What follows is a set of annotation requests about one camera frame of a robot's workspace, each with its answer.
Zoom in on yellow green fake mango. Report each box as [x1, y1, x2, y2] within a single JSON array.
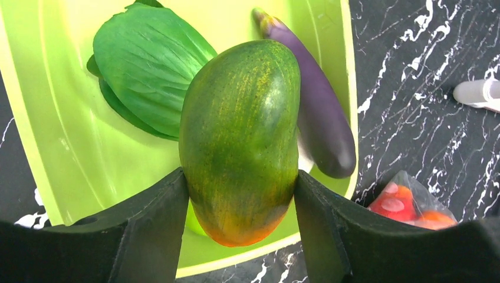
[[179, 40, 301, 247]]

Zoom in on clear zip top bag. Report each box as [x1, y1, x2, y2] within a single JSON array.
[[389, 170, 456, 225]]

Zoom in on green fake leafy vegetable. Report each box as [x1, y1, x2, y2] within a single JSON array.
[[87, 1, 216, 141]]

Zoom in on orange fake fruit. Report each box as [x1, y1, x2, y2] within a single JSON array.
[[409, 210, 458, 230]]

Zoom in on purple fake eggplant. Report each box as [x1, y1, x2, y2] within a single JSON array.
[[252, 8, 357, 179]]

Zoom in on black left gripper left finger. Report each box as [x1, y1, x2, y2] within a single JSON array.
[[1, 169, 189, 282]]

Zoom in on white PVC pipe frame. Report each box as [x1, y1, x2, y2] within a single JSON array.
[[453, 78, 499, 113]]

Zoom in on red fake apple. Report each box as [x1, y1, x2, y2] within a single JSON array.
[[368, 182, 417, 222]]

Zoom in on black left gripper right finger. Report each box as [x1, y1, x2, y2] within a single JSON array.
[[294, 171, 499, 282]]

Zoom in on lime green plastic basin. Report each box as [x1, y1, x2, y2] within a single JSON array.
[[0, 0, 359, 279]]

